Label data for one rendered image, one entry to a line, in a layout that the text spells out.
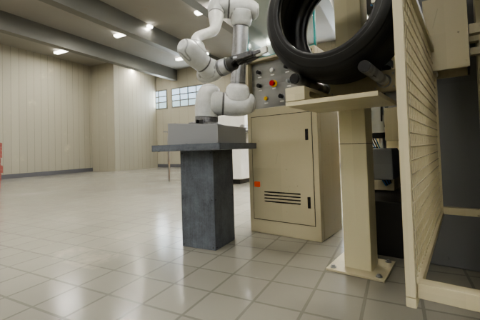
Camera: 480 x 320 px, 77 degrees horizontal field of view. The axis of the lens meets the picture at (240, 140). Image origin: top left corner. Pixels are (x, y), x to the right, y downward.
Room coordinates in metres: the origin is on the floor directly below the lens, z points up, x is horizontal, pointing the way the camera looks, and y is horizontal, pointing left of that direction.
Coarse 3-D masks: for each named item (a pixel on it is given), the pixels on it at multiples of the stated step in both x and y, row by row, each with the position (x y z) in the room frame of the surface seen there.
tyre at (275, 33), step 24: (288, 0) 1.44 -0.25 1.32; (312, 0) 1.48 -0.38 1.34; (384, 0) 1.04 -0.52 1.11; (288, 24) 1.51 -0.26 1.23; (384, 24) 1.06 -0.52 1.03; (288, 48) 1.26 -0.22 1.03; (336, 48) 1.14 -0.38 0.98; (360, 48) 1.10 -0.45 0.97; (384, 48) 1.12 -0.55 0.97; (312, 72) 1.23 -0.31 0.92; (336, 72) 1.19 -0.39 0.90; (360, 72) 1.22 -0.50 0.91
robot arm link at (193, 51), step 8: (216, 16) 1.83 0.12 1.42; (216, 24) 1.80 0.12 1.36; (200, 32) 1.63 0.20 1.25; (208, 32) 1.69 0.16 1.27; (216, 32) 1.78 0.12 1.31; (184, 40) 1.49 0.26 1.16; (192, 40) 1.53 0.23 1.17; (200, 40) 1.59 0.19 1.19; (184, 48) 1.48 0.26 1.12; (192, 48) 1.49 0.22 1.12; (200, 48) 1.53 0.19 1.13; (184, 56) 1.50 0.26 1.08; (192, 56) 1.50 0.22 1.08; (200, 56) 1.52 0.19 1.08; (208, 56) 1.57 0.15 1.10; (192, 64) 1.54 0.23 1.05; (200, 64) 1.55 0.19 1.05
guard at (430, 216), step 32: (416, 0) 0.78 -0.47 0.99; (416, 32) 0.84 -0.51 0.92; (416, 64) 0.82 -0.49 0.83; (416, 96) 0.79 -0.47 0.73; (416, 128) 0.77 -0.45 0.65; (416, 160) 0.75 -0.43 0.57; (416, 192) 0.72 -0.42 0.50; (416, 224) 0.70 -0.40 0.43; (416, 256) 0.67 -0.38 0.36; (416, 288) 0.59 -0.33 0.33
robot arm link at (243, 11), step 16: (240, 0) 1.87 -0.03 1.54; (240, 16) 1.89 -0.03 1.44; (256, 16) 1.93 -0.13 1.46; (240, 32) 1.92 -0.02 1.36; (240, 48) 1.93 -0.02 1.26; (240, 80) 1.96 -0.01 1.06; (224, 96) 1.95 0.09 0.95; (240, 96) 1.94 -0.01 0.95; (224, 112) 1.98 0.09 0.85; (240, 112) 1.98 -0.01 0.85
